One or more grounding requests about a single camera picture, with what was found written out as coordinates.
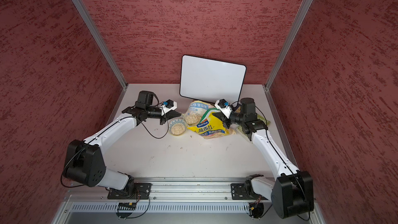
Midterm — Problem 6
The patterned breakfast bowl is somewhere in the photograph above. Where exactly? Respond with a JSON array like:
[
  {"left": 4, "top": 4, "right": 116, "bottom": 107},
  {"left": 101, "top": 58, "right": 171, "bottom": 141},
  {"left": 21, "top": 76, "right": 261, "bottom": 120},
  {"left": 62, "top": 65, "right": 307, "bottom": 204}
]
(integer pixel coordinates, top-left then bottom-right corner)
[{"left": 169, "top": 117, "right": 187, "bottom": 136}]

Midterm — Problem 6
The yellow oats bag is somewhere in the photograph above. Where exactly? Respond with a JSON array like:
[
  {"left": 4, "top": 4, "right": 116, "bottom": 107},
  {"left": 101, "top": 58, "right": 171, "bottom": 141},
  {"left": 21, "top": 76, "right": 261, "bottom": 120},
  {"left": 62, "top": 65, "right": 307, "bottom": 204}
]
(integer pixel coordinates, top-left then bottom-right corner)
[{"left": 183, "top": 101, "right": 236, "bottom": 139}]

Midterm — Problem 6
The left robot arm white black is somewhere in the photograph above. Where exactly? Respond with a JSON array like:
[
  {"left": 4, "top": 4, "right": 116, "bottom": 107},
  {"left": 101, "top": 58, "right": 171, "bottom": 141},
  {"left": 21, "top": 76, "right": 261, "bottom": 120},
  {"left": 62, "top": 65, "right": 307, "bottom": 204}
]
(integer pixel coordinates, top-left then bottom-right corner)
[{"left": 60, "top": 91, "right": 181, "bottom": 199}]

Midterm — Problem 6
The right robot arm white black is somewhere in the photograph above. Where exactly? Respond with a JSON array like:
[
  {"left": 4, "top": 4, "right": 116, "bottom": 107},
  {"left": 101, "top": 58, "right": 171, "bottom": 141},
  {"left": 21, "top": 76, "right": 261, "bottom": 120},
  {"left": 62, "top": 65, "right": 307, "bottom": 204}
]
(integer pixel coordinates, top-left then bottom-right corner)
[{"left": 215, "top": 97, "right": 314, "bottom": 219}]

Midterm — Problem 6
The green treehouse book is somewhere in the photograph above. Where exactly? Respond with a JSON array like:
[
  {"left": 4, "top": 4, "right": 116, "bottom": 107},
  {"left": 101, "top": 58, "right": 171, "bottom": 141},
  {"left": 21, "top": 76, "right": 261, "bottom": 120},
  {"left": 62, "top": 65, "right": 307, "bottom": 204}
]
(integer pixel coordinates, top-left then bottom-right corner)
[{"left": 234, "top": 113, "right": 268, "bottom": 143}]

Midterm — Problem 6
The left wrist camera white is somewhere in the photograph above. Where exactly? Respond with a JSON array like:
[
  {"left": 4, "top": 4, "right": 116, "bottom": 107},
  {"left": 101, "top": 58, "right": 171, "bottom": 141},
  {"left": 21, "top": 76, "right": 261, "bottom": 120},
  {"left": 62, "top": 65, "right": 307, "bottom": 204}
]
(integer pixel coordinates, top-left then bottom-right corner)
[{"left": 160, "top": 100, "right": 177, "bottom": 116}]

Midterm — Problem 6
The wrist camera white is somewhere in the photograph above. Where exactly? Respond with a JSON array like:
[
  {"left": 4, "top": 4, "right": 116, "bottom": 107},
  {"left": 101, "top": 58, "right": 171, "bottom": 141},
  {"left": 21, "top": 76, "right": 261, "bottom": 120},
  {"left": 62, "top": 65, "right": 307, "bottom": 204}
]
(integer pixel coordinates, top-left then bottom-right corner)
[
  {"left": 215, "top": 99, "right": 233, "bottom": 119},
  {"left": 160, "top": 100, "right": 177, "bottom": 116}
]

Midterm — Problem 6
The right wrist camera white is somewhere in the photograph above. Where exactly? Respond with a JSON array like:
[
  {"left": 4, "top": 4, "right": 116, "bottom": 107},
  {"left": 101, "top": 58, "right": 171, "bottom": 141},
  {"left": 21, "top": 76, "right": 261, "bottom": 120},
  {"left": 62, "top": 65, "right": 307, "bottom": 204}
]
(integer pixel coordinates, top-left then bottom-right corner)
[{"left": 215, "top": 99, "right": 233, "bottom": 119}]

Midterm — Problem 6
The white board black frame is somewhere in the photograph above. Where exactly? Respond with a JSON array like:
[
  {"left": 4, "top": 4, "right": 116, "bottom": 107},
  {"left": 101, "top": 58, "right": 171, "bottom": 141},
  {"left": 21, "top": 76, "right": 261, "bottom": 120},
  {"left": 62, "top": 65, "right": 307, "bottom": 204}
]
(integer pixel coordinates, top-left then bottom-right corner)
[{"left": 179, "top": 55, "right": 247, "bottom": 103}]

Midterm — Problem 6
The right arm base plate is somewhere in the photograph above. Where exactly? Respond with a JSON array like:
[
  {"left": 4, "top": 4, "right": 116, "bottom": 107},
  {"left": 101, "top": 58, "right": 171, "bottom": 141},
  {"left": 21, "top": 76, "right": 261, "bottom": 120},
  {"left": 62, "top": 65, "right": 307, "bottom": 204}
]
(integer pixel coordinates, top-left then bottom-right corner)
[{"left": 230, "top": 183, "right": 267, "bottom": 201}]

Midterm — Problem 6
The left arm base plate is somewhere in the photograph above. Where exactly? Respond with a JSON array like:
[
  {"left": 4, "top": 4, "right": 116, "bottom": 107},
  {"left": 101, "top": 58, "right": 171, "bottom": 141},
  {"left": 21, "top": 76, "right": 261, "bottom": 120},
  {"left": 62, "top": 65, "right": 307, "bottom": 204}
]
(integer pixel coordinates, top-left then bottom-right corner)
[{"left": 107, "top": 183, "right": 152, "bottom": 201}]

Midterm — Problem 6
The aluminium front rail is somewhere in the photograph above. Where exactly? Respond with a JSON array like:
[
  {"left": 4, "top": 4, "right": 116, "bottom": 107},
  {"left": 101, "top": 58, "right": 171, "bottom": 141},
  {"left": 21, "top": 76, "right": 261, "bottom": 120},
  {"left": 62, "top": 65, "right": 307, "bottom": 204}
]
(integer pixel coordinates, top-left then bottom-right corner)
[{"left": 63, "top": 178, "right": 312, "bottom": 203}]

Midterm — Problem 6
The left black cable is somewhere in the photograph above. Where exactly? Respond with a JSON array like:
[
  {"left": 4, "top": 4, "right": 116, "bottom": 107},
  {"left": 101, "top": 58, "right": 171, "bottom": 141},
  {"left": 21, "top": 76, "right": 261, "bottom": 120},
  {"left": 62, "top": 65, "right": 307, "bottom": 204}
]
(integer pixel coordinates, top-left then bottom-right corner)
[{"left": 115, "top": 189, "right": 151, "bottom": 219}]

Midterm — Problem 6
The black cable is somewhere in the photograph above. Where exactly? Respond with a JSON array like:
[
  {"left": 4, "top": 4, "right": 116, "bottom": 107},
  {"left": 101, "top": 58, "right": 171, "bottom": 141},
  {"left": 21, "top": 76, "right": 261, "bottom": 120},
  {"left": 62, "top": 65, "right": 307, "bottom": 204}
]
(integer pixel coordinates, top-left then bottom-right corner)
[
  {"left": 115, "top": 189, "right": 151, "bottom": 219},
  {"left": 248, "top": 197, "right": 276, "bottom": 218}
]

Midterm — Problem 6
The left corner aluminium post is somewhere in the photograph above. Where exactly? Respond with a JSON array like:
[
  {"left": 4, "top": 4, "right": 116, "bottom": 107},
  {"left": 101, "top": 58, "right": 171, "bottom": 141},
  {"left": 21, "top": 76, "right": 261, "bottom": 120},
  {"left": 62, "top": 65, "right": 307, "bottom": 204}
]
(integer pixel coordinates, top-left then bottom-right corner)
[{"left": 72, "top": 0, "right": 128, "bottom": 90}]

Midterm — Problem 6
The corner aluminium post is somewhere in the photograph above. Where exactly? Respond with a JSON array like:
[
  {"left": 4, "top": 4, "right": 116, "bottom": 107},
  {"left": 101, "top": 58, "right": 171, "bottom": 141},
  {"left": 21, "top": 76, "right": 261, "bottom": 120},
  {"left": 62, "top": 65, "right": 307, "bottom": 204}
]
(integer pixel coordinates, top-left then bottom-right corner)
[
  {"left": 72, "top": 0, "right": 128, "bottom": 90},
  {"left": 264, "top": 0, "right": 325, "bottom": 90}
]

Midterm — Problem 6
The right black cable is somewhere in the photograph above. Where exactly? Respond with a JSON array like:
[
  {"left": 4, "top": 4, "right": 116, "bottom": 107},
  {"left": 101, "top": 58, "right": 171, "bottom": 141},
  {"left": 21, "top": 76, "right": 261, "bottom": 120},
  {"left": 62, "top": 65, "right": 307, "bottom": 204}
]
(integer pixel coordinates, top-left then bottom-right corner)
[{"left": 248, "top": 197, "right": 276, "bottom": 218}]

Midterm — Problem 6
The right corner aluminium post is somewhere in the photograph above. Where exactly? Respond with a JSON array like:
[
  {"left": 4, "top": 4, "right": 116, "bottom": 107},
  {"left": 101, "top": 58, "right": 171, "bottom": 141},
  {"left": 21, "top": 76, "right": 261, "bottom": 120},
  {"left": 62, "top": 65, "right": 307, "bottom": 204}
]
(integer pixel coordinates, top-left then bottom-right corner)
[{"left": 264, "top": 0, "right": 325, "bottom": 90}]

